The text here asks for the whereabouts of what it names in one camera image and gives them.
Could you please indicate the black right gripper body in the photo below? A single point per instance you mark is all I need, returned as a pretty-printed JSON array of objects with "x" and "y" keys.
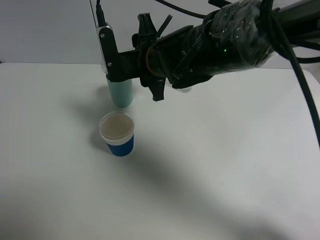
[{"x": 171, "y": 57}]

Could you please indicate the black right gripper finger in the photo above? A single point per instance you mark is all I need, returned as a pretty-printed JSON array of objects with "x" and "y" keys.
[
  {"x": 155, "y": 85},
  {"x": 147, "y": 32}
]

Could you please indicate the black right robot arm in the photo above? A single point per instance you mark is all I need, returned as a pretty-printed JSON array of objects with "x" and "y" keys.
[{"x": 238, "y": 36}]

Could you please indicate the teal green plastic cup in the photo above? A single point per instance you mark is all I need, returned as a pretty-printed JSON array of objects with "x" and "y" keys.
[{"x": 121, "y": 92}]

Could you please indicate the blue sleeved paper cup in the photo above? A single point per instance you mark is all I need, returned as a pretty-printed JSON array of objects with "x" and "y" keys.
[{"x": 117, "y": 130}]

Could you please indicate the tall clear drinking glass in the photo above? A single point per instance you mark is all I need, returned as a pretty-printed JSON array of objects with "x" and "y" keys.
[{"x": 183, "y": 90}]

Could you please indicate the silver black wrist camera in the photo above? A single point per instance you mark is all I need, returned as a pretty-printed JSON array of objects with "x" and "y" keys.
[{"x": 109, "y": 51}]

